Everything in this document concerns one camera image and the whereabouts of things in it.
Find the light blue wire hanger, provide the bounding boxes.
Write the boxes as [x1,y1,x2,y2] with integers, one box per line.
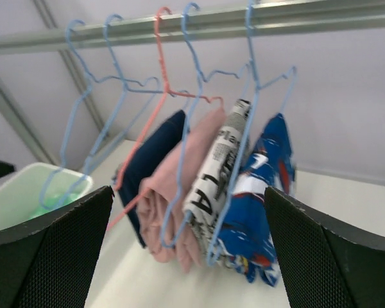
[39,19,157,212]

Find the navy blue trousers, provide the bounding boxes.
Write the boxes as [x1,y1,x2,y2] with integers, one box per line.
[116,109,187,248]

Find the white plastic basket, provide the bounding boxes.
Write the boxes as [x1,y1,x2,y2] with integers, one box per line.
[0,162,94,230]

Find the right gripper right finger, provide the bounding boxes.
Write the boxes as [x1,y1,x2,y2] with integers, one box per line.
[264,187,385,307]

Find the pink trousers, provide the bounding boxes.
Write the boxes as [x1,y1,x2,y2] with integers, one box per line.
[136,105,227,274]

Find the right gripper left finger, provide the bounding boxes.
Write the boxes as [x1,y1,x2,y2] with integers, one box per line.
[0,186,113,307]

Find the blue patterned trousers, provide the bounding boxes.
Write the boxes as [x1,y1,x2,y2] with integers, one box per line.
[215,113,296,287]

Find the pink wire hanger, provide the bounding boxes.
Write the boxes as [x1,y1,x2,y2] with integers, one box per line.
[107,6,224,230]

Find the white printed trousers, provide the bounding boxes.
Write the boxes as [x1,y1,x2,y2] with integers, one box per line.
[183,99,251,255]

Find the aluminium hanging rail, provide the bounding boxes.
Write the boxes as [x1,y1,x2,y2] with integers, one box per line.
[0,1,385,55]

